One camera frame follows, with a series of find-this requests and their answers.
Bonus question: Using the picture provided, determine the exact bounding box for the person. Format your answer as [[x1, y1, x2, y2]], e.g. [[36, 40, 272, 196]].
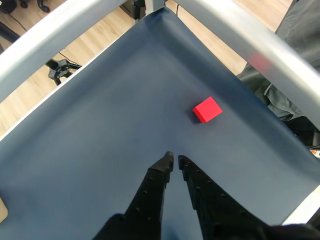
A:
[[236, 0, 320, 148]]

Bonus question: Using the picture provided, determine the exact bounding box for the dark blue table mat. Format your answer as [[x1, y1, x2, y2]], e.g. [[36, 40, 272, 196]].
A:
[[0, 6, 320, 240]]

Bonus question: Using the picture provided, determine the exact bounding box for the silver metal rail frame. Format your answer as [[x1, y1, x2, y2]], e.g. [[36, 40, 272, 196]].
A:
[[0, 0, 320, 226]]

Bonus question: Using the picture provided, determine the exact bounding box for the beige box with rounded corners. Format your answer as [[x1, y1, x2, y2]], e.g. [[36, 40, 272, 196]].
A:
[[0, 196, 9, 223]]

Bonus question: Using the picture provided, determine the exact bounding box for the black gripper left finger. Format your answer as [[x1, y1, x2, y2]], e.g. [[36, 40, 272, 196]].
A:
[[92, 150, 175, 240]]

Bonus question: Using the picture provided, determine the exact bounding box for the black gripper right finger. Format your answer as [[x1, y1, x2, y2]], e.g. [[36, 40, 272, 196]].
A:
[[177, 154, 276, 240]]

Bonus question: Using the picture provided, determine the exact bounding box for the red cube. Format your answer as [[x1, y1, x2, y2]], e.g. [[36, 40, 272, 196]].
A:
[[192, 96, 223, 124]]

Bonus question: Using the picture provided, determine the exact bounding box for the black tripod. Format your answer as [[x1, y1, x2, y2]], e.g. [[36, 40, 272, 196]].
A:
[[44, 57, 83, 87]]

